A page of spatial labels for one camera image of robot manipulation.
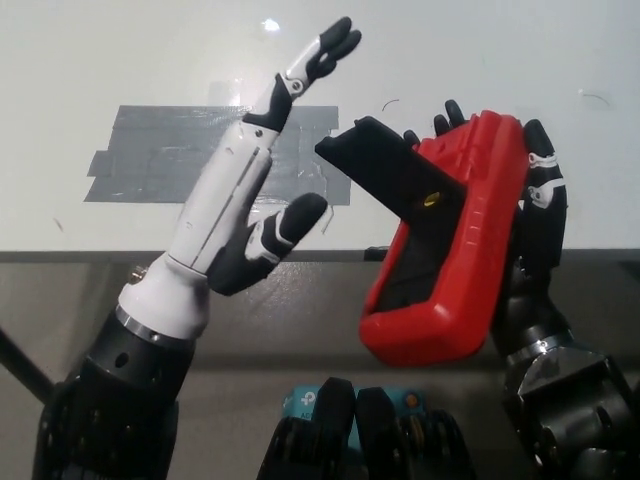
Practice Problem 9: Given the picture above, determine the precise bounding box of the black and white right hand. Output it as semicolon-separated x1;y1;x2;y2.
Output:
402;99;572;357

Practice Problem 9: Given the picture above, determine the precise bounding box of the white and black left hand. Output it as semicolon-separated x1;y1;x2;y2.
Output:
117;15;364;342

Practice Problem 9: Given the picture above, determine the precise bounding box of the red multimeter with black stand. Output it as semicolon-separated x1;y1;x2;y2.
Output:
313;109;531;370

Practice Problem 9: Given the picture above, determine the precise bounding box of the black and teal robot torso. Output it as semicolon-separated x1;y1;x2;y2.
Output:
257;377;476;480

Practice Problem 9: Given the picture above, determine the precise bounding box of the clear tape piece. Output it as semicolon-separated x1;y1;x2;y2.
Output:
208;80;246;107

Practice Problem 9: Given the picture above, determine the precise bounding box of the black diagonal table brace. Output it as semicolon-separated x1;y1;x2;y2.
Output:
0;324;57;407

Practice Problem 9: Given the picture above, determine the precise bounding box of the grey duct tape patch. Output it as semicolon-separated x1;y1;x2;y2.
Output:
85;104;354;206

